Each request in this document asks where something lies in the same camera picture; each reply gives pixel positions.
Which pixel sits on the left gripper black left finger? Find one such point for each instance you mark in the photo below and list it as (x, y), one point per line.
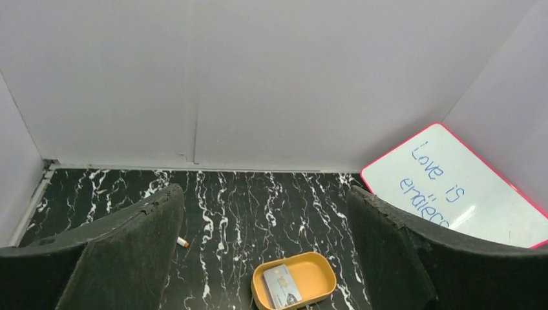
(120, 261)

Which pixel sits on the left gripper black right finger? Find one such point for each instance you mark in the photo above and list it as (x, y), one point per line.
(410, 263)

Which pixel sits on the white marker pen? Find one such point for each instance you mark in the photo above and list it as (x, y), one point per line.
(182, 242)

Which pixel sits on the grey credit card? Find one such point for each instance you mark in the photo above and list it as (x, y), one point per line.
(281, 287)

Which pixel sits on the orange oval tray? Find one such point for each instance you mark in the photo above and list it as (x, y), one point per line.
(311, 272)

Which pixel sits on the pink framed whiteboard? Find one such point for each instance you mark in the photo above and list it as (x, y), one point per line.
(436, 176)

